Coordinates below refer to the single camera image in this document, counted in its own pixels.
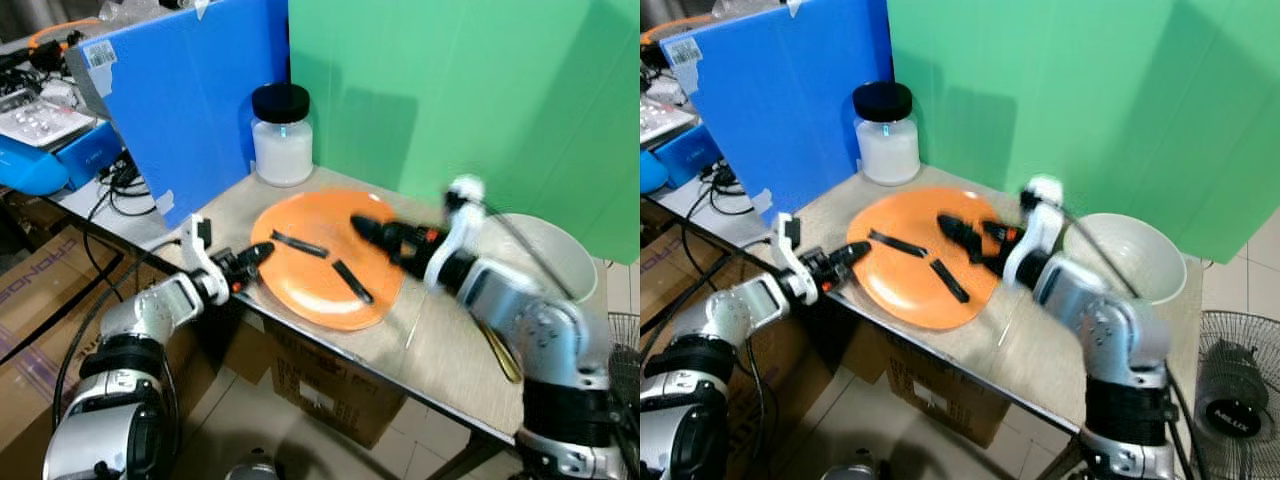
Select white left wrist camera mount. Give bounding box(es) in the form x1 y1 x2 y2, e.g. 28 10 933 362
773 211 819 303
179 212 233 303

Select long black flat strip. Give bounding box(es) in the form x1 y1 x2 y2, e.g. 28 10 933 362
270 230 330 259
868 228 929 259

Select orange round plate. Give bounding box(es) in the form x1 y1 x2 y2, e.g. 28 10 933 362
858 186 1012 331
250 188 406 332

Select orange cable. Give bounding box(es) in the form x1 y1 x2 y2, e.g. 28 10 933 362
640 14 693 47
27 17 102 52

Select tangled black cables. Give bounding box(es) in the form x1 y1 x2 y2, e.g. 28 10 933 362
698 158 753 217
93 155 158 218

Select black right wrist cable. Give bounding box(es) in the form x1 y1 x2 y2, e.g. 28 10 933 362
1060 204 1143 298
480 204 548 273

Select short black flat strip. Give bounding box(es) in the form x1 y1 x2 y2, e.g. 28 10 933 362
331 258 375 305
928 257 972 304

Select blue corrugated plastic board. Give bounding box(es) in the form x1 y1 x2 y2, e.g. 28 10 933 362
64 0 292 230
660 0 894 227

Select black floor fan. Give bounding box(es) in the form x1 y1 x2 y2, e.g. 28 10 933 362
605 311 641 406
1194 309 1280 480

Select yellow strap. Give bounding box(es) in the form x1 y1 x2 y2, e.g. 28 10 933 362
486 323 524 385

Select white jar with black lid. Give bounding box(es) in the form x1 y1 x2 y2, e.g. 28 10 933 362
250 83 315 188
852 81 922 187

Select white flat device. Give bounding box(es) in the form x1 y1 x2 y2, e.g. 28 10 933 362
0 93 97 150
640 97 698 147

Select large printed cardboard box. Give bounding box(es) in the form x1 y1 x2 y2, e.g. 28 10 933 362
0 222 136 473
640 232 746 336

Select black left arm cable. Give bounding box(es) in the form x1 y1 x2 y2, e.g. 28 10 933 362
640 243 778 353
52 238 183 403

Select blue rounded case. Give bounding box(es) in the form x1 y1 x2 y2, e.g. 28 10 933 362
0 135 71 197
640 148 672 195

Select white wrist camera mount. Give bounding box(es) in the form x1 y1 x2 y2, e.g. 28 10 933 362
1002 175 1067 292
424 175 488 292
179 212 233 303
773 211 819 303

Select green plastic board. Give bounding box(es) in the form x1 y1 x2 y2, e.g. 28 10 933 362
886 0 1280 267
287 0 641 267

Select blue rectangular box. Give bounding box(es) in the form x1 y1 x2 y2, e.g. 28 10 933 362
655 125 724 189
55 120 127 190

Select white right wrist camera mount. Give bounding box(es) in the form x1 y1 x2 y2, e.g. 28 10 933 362
1002 175 1067 292
424 175 488 292

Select small brown cardboard box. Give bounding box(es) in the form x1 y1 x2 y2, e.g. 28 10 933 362
883 333 1012 449
262 318 407 450

